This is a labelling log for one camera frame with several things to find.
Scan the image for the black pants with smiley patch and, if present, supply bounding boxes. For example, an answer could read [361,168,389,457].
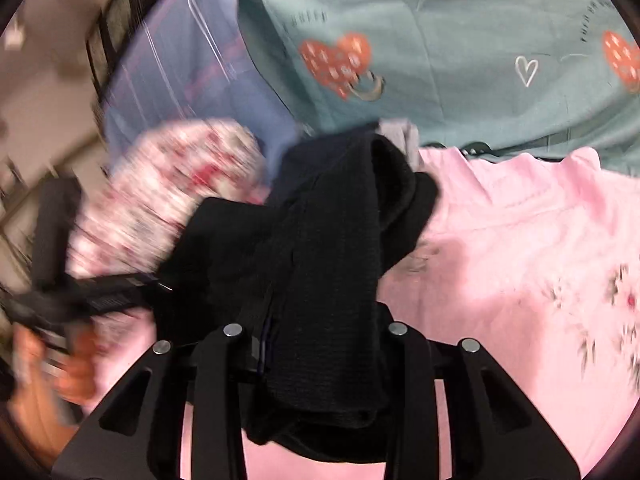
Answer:
[156,133,438,464]

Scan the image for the person's left hand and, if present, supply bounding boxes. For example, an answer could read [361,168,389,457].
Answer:
[9,325,96,467]

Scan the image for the red white floral pillow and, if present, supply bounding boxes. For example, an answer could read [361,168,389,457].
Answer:
[66,119,265,278]

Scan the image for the pink floral bed sheet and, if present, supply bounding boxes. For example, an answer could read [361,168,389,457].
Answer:
[89,145,640,480]

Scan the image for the blue plaid pillow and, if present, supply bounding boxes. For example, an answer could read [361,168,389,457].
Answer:
[103,0,299,181]

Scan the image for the folded dark navy garment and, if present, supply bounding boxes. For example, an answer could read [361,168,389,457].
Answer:
[266,125,376,205]

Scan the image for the grey knit garment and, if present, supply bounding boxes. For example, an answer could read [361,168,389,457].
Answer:
[378,119,423,171]

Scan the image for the teal heart print sheet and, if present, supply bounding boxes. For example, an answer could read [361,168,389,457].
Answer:
[239,0,639,176]

